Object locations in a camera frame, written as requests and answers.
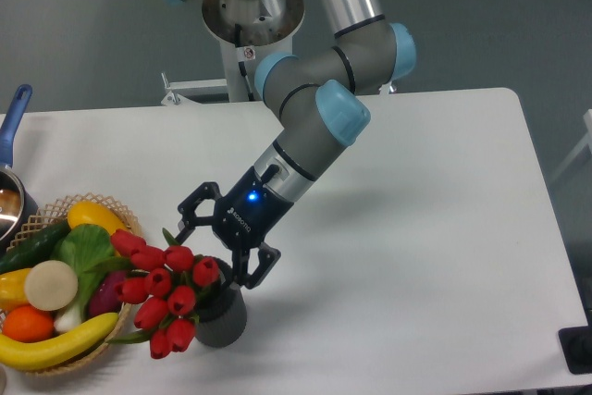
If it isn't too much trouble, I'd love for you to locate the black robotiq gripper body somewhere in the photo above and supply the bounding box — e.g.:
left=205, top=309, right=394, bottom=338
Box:
left=212, top=166, right=293, bottom=251

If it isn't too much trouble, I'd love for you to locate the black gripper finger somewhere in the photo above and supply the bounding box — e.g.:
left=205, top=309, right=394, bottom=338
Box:
left=175, top=181, right=223, bottom=244
left=220, top=241, right=282, bottom=290

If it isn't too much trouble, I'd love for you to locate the red tulip bouquet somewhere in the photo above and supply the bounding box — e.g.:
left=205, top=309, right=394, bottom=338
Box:
left=94, top=229, right=220, bottom=360

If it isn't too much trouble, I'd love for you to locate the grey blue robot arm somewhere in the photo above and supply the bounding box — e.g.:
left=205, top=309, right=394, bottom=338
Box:
left=168, top=0, right=416, bottom=289

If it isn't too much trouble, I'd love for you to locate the dark grey ribbed vase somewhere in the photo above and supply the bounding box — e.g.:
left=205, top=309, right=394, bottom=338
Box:
left=195, top=258, right=247, bottom=349

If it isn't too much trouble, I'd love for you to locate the green bok choy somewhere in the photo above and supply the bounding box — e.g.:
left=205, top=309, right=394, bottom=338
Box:
left=51, top=224, right=115, bottom=334

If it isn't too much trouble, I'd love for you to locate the woven wicker basket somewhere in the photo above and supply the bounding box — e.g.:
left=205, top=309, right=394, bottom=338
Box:
left=1, top=192, right=142, bottom=375

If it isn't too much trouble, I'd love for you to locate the purple sweet potato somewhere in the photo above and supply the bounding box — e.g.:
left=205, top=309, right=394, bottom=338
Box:
left=87, top=271, right=126, bottom=318

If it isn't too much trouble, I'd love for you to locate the green cucumber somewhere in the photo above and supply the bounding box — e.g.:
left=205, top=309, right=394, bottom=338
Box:
left=1, top=220, right=70, bottom=274

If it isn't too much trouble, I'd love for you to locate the beige round disc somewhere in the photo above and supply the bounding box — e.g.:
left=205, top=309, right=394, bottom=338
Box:
left=24, top=260, right=79, bottom=312

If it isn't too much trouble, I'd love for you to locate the yellow bell pepper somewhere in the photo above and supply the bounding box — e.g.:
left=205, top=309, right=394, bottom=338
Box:
left=0, top=268, right=31, bottom=313

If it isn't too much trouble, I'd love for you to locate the orange fruit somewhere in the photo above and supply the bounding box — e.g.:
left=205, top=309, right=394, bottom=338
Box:
left=2, top=305, right=54, bottom=343

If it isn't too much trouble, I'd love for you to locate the yellow banana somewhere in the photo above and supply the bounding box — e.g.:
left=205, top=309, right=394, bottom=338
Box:
left=1, top=313, right=119, bottom=371

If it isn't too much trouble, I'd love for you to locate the black device at edge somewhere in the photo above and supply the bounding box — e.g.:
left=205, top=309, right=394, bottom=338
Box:
left=558, top=326, right=591, bottom=375

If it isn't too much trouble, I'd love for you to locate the white furniture piece right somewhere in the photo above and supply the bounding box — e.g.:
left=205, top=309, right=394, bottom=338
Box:
left=551, top=109, right=591, bottom=183

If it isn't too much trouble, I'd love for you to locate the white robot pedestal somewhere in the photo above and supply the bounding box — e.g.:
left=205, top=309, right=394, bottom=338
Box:
left=160, top=0, right=399, bottom=107

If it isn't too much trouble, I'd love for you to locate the blue handled saucepan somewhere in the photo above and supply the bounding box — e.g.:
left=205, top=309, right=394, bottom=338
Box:
left=1, top=84, right=38, bottom=255

